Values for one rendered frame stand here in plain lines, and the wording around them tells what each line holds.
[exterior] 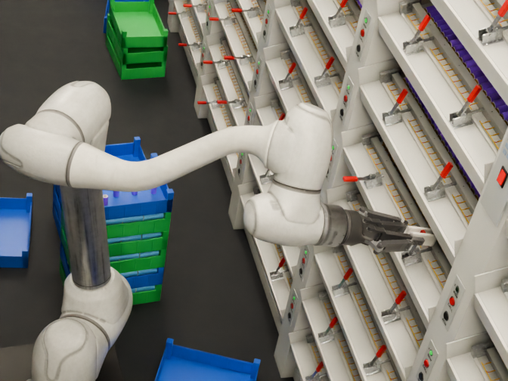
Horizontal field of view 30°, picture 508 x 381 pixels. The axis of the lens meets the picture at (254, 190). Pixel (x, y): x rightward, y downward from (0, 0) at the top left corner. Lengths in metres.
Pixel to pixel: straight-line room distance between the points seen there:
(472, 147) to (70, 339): 1.08
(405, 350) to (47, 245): 1.58
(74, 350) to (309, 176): 0.80
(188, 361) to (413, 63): 1.38
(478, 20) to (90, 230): 1.06
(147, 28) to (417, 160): 2.38
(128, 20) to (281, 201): 2.56
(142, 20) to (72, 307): 2.12
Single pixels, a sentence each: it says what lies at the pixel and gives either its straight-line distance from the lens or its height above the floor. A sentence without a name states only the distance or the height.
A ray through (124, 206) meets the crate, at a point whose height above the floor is 0.45.
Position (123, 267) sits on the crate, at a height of 0.18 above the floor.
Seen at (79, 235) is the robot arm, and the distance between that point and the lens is 2.36.
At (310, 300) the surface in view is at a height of 0.37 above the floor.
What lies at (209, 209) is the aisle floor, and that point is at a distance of 3.60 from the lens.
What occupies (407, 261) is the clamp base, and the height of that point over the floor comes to 0.94.
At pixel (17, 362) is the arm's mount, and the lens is 2.69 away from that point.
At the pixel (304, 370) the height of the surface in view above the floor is 0.17.
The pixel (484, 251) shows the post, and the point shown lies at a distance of 1.82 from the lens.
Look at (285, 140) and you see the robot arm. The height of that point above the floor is 1.25.
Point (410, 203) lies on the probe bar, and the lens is 2.25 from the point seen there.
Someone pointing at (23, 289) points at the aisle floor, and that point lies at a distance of 3.25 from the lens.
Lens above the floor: 2.34
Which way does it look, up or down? 39 degrees down
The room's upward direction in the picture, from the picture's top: 11 degrees clockwise
